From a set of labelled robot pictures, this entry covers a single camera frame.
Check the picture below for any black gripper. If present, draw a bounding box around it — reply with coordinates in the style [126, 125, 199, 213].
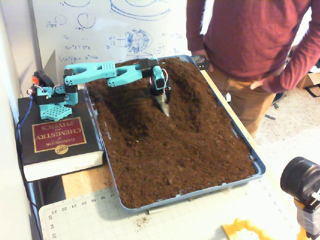
[149, 83, 173, 105]

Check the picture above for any silver foil scoop plate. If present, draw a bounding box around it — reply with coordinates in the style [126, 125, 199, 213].
[153, 94, 171, 118]

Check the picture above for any brown soil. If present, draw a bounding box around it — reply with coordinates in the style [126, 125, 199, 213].
[81, 56, 258, 210]

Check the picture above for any right forearm maroon sleeve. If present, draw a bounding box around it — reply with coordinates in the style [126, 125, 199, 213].
[186, 12, 213, 55]

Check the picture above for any left forearm maroon sleeve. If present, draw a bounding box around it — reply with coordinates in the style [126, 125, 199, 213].
[264, 32, 320, 94]

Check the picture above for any person left hand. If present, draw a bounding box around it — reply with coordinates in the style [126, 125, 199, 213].
[249, 77, 271, 91]

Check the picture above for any whiteboard with blue drawings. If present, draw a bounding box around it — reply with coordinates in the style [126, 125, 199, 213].
[27, 0, 195, 76]

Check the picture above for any person in maroon sweater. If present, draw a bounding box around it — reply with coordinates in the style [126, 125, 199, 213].
[186, 0, 320, 138]

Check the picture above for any grey backpack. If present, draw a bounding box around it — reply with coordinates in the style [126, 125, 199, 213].
[263, 92, 286, 121]

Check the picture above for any black chemistry physics handbook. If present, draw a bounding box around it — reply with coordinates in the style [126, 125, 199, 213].
[16, 88, 105, 183]

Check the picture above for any blue plastic tray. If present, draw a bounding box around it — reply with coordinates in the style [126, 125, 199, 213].
[79, 54, 266, 214]

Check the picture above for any black controller block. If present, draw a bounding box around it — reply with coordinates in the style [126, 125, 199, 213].
[31, 70, 55, 87]

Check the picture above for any pale green cutting mat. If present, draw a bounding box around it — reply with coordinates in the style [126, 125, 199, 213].
[38, 172, 305, 240]

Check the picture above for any yellow plastic piece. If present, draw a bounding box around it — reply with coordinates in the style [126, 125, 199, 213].
[221, 217, 276, 240]

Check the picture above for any blue cable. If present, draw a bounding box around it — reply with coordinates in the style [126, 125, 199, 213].
[15, 96, 35, 145]

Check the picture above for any black lens camera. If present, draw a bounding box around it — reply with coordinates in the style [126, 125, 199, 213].
[279, 156, 320, 240]

